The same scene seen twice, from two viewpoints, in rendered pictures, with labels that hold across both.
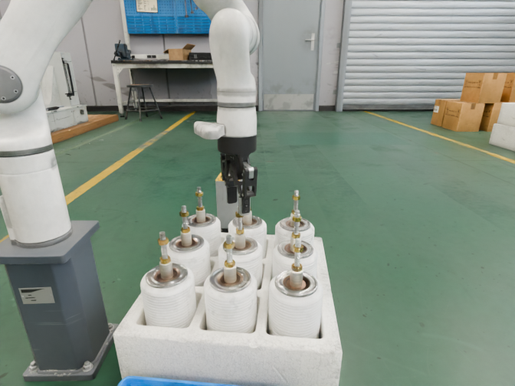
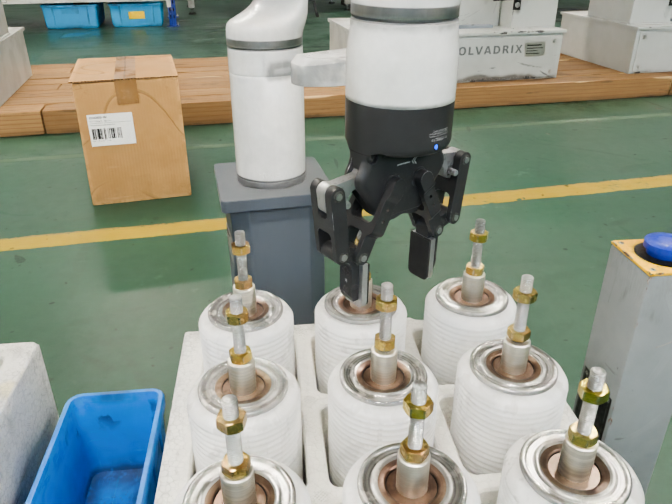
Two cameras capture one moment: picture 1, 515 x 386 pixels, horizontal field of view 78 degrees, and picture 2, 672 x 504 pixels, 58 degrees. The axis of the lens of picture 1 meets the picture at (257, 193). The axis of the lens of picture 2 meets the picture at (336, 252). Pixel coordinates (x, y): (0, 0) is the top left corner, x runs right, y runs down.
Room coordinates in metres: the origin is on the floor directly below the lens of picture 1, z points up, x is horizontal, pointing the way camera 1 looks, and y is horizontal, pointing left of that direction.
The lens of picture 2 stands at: (0.48, -0.36, 0.59)
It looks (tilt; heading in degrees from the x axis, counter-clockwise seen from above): 27 degrees down; 78
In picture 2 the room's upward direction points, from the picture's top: straight up
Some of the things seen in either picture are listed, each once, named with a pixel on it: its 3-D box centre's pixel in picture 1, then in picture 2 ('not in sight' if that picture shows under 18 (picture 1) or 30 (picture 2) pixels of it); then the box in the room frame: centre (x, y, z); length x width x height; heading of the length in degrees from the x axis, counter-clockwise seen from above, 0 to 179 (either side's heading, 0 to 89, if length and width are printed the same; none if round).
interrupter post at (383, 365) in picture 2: (240, 240); (383, 364); (0.61, 0.04, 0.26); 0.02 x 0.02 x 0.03
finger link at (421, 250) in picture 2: (231, 194); (421, 255); (0.64, 0.05, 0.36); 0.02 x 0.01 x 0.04; 115
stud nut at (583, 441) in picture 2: not in sight; (582, 434); (0.71, -0.09, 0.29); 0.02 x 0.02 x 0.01; 44
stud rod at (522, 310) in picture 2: not in sight; (521, 315); (0.72, 0.03, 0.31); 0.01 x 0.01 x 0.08
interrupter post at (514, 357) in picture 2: (247, 217); (514, 354); (0.72, 0.03, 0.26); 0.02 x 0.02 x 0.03
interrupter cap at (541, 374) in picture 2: (247, 222); (512, 366); (0.72, 0.03, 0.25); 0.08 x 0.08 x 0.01
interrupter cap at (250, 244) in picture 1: (240, 246); (383, 376); (0.61, 0.04, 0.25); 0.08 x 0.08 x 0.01
